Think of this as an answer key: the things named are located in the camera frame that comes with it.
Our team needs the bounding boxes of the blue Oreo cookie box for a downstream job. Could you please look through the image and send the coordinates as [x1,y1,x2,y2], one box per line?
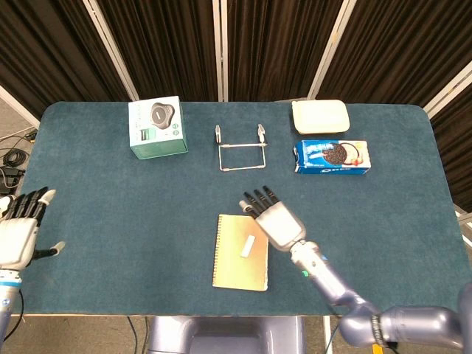
[293,139,372,175]

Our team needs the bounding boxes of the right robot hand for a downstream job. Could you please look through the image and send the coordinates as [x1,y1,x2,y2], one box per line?
[238,185,308,253]

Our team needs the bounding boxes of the metal wire book stand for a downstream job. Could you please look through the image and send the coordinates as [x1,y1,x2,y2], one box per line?
[215,123,268,173]

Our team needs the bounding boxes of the white screen frame post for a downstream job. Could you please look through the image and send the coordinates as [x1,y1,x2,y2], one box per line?
[83,0,139,103]
[0,85,41,128]
[307,0,357,100]
[212,0,229,103]
[423,60,472,119]

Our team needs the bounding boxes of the black power adapter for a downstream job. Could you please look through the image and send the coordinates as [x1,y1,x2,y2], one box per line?
[0,165,26,195]

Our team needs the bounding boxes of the coiled black cable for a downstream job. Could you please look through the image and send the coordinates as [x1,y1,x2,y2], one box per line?
[2,148,30,167]

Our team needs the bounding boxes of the blue felt table cover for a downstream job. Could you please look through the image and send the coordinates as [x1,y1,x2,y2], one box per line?
[10,100,466,317]

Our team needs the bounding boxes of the dark pleated curtain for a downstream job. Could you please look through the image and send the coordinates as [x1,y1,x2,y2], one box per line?
[0,0,472,213]

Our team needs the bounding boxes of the grey robot torso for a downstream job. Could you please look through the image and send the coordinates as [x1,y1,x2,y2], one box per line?
[147,316,307,354]

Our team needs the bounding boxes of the green speaker product box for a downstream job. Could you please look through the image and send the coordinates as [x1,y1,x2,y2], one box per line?
[128,95,189,160]

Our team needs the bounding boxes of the white table leg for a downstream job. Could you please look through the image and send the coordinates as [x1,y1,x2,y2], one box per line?
[322,316,333,354]

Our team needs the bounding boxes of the cream lidded plastic container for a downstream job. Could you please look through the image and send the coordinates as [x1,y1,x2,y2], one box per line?
[291,99,351,136]

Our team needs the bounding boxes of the yellow spiral notebook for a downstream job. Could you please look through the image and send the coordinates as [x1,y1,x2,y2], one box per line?
[212,213,270,292]

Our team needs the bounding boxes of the white eraser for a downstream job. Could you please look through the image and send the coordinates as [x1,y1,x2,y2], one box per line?
[240,235,257,258]

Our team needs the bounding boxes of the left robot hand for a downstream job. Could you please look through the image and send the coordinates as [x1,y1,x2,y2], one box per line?
[0,187,66,271]

